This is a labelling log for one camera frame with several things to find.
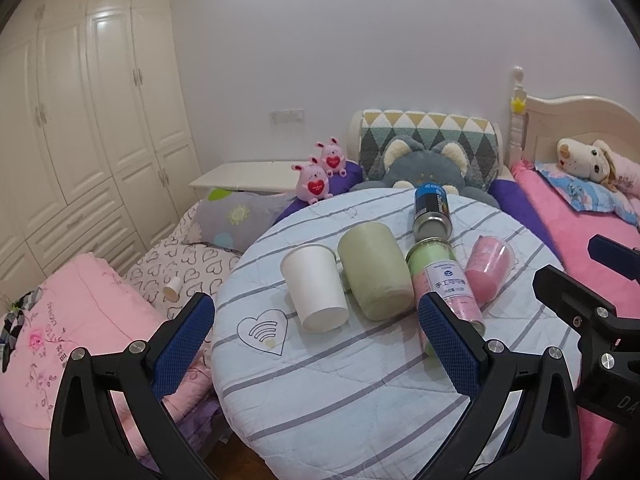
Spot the green plastic cup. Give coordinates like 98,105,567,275
337,222,414,321

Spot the pink plastic cup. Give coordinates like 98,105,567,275
465,235,515,307

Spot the small paper cup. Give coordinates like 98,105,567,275
163,275,182,302

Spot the white paper cup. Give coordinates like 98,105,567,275
280,244,349,333

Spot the pink bed blanket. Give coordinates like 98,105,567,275
511,160,639,479

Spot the blue floral pillow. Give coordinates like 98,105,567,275
535,162,639,226

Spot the white dog plush toy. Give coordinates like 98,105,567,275
556,138,616,184

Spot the pink embroidered quilt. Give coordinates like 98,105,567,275
1,254,180,478

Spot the cream wooden bed headboard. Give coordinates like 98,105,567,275
502,66,639,168

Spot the striped white quilt table cover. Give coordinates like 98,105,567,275
209,190,584,480

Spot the pink green spray can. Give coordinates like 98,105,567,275
406,237,485,336

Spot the dark blue spray can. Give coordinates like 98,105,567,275
412,183,452,242

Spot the heart pattern pillow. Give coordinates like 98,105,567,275
125,202,240,318

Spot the grey cat plush cushion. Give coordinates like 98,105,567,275
352,136,500,209

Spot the grey flower pillow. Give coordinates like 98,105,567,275
183,188,294,252

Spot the triangle pattern headboard cushion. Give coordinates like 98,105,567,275
349,108,502,191

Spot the cream wardrobe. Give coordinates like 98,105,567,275
1,0,201,296

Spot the rear pink bunny plush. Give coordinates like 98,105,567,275
314,136,347,178

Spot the pink bunny plush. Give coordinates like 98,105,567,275
314,136,347,178
291,156,332,205

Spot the white bedside table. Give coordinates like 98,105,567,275
190,160,300,193

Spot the front pink bunny plush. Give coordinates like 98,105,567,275
291,156,332,205

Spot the wall socket panel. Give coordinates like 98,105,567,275
269,108,305,126

